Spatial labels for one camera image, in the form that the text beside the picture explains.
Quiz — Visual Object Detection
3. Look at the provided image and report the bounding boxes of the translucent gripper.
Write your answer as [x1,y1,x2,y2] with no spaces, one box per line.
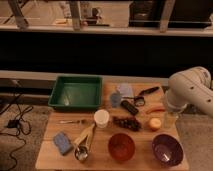
[163,102,181,129]

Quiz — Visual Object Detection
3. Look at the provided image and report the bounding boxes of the yellow red apple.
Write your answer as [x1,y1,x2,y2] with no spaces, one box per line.
[148,118,162,131]

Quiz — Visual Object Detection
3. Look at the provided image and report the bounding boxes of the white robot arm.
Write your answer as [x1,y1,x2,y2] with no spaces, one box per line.
[162,66,213,129]

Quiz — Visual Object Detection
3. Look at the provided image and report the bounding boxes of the white paper cup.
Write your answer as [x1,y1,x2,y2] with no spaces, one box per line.
[94,109,110,128]

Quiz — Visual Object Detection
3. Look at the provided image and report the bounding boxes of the metal measuring cup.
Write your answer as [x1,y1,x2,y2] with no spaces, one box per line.
[74,123,96,162]

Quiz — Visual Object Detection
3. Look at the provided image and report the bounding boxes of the orange carrot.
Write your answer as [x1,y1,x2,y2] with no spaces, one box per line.
[145,106,165,114]

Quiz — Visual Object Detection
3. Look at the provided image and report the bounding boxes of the purple bowl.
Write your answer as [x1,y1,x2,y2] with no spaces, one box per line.
[152,134,184,167]

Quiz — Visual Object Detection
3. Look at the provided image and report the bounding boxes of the bunch of dark grapes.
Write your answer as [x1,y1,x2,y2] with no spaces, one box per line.
[113,117,141,132]

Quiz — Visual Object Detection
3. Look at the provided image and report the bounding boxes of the black remote control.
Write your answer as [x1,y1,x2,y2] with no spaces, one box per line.
[121,100,139,116]

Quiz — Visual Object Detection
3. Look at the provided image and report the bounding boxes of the clear plastic bag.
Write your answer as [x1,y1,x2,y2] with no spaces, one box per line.
[117,83,134,97]

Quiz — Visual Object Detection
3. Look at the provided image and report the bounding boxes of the red bowl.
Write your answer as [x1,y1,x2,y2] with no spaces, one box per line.
[108,133,135,162]

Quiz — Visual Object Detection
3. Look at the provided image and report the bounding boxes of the green plastic tray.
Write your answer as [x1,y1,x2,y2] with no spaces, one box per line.
[48,76,102,111]

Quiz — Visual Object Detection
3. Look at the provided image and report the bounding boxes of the blue sponge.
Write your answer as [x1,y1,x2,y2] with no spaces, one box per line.
[53,132,73,155]

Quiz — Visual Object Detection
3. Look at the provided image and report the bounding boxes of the black power adapter with cables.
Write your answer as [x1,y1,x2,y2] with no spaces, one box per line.
[0,94,34,171]

